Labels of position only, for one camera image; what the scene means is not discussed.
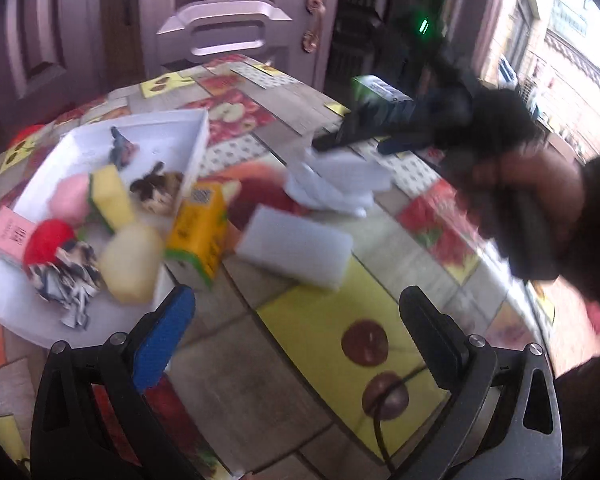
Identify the purple panel door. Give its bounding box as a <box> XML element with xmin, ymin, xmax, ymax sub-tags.
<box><xmin>0</xmin><ymin>0</ymin><xmax>151</xmax><ymax>161</ymax></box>

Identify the copper door handle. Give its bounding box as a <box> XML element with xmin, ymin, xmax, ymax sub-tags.
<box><xmin>301</xmin><ymin>0</ymin><xmax>328</xmax><ymax>53</ymax></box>

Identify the pale yellow sponge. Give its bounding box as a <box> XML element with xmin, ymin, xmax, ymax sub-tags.
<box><xmin>97</xmin><ymin>222</ymin><xmax>165</xmax><ymax>303</ymax></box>

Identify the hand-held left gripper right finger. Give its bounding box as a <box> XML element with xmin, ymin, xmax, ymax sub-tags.
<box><xmin>399</xmin><ymin>285</ymin><xmax>563</xmax><ymax>480</ymax></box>

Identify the building outside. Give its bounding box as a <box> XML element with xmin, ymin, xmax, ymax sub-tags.
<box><xmin>480</xmin><ymin>0</ymin><xmax>600</xmax><ymax>161</ymax></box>

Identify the pink box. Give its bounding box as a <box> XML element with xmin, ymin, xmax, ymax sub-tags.
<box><xmin>0</xmin><ymin>206</ymin><xmax>37</xmax><ymax>266</ymax></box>

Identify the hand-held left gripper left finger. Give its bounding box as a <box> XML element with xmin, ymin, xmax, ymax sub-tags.
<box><xmin>30</xmin><ymin>284</ymin><xmax>197</xmax><ymax>480</ymax></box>

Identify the black cable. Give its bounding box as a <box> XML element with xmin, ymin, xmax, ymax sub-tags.
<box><xmin>372</xmin><ymin>365</ymin><xmax>431</xmax><ymax>466</ymax></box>

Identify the pink fluffy ball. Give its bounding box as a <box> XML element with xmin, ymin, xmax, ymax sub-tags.
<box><xmin>48</xmin><ymin>173</ymin><xmax>93</xmax><ymax>223</ymax></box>

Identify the white tray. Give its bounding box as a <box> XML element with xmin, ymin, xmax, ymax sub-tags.
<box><xmin>0</xmin><ymin>107</ymin><xmax>211</xmax><ymax>348</ymax></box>

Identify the green and yellow sponge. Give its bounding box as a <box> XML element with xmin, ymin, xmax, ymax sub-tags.
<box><xmin>87</xmin><ymin>164</ymin><xmax>137</xmax><ymax>233</ymax></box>

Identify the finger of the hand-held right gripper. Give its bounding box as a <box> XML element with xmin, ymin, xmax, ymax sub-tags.
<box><xmin>312</xmin><ymin>100</ymin><xmax>431</xmax><ymax>152</ymax></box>
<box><xmin>377</xmin><ymin>130</ymin><xmax>441</xmax><ymax>156</ymax></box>

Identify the brown white figurine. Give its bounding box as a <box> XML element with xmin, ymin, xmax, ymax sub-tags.
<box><xmin>130</xmin><ymin>161</ymin><xmax>186</xmax><ymax>216</ymax></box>

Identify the yellow juice carton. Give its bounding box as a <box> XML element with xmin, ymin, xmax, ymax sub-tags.
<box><xmin>165</xmin><ymin>182</ymin><xmax>229</xmax><ymax>286</ymax></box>

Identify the black metal gate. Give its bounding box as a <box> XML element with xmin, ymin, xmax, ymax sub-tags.
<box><xmin>325</xmin><ymin>0</ymin><xmax>446</xmax><ymax>106</ymax></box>

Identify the red fluffy ball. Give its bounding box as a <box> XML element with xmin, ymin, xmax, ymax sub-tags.
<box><xmin>22</xmin><ymin>218</ymin><xmax>77</xmax><ymax>268</ymax></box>

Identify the white paper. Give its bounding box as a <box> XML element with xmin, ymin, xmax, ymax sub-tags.
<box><xmin>282</xmin><ymin>147</ymin><xmax>393</xmax><ymax>218</ymax></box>

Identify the white block sponge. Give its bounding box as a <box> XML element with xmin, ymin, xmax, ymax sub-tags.
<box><xmin>236</xmin><ymin>205</ymin><xmax>355</xmax><ymax>292</ymax></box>

